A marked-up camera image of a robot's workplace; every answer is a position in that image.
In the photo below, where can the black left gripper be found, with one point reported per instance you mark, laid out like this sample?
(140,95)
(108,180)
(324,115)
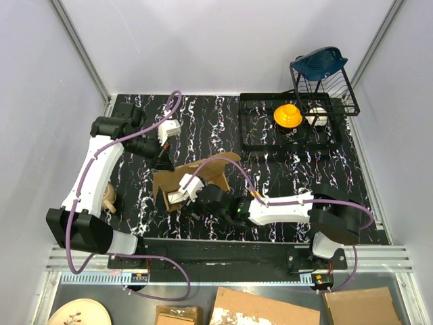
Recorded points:
(165,162)

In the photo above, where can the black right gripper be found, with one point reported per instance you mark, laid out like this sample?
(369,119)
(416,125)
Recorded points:
(197,200)

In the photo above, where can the brown cardboard express box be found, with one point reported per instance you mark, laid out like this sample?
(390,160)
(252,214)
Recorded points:
(171,189)

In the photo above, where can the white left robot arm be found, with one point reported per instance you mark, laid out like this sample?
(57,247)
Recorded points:
(77,225)

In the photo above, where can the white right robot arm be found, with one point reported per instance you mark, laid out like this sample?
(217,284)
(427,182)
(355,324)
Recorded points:
(336,219)

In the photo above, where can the small cardboard box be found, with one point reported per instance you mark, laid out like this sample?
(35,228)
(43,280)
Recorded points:
(172,314)

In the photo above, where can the cardboard box at corner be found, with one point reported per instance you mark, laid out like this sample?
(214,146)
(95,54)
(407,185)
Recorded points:
(365,306)

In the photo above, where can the beige ceramic mug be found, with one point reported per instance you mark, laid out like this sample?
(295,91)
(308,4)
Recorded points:
(109,198)

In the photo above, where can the black drain tray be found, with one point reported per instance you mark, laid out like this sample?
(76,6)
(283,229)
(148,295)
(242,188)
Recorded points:
(259,132)

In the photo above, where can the flat cardboard sheet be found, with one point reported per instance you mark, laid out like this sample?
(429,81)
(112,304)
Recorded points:
(237,307)

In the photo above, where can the yellow plastic cup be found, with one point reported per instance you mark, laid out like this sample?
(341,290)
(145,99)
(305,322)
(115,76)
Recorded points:
(287,116)

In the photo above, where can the white small cup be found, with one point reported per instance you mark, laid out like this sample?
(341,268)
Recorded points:
(317,117)

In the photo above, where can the patterned ceramic plate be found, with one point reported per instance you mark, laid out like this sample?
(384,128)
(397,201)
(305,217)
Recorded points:
(81,311)

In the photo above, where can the blue bowl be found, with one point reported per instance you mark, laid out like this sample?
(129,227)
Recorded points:
(321,63)

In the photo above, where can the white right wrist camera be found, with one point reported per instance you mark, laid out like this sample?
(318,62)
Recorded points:
(189,186)

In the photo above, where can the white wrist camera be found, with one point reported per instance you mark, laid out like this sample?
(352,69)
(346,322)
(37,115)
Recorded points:
(167,129)
(189,186)

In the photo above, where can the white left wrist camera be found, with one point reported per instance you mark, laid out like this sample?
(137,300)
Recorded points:
(167,129)

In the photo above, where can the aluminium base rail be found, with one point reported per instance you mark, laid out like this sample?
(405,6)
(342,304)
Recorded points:
(200,263)

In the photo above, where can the black wire dish rack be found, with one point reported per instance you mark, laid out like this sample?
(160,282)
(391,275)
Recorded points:
(332,96)

